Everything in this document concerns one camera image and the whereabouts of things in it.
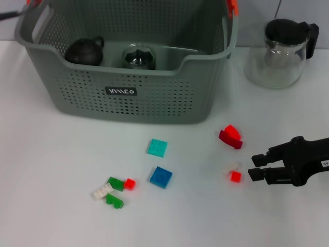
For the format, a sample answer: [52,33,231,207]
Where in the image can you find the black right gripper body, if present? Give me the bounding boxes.
[283,136,329,187]

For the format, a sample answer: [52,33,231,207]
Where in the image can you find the white toy brick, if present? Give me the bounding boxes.
[92,184,114,200]
[222,162,242,177]

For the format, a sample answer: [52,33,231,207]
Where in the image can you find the dark red toy brick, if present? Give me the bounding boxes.
[218,130,244,150]

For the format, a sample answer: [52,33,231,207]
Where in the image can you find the bright red toy brick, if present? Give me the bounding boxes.
[223,125,244,141]

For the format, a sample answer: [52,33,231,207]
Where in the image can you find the green sloped toy brick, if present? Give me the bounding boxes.
[106,176,126,192]

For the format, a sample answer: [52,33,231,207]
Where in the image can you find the glass teacup with black sleeve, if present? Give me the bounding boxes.
[122,43,157,70]

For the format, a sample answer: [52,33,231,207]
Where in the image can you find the grey perforated plastic storage bin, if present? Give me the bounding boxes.
[14,0,240,125]

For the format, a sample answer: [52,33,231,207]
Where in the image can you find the glass teapot with black lid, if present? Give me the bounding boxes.
[244,17,320,90]

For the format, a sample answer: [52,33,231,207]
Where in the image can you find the blue square toy brick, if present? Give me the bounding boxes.
[150,166,173,189]

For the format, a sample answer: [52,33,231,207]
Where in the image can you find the teal square toy brick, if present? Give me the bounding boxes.
[147,138,168,157]

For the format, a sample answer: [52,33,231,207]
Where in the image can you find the green notched toy brick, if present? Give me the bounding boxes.
[104,193,124,209]

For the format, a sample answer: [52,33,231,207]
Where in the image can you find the black ceramic teapot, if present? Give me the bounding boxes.
[64,36,105,66]

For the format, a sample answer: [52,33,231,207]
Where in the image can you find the thin grey wall cable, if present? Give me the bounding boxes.
[273,0,283,19]

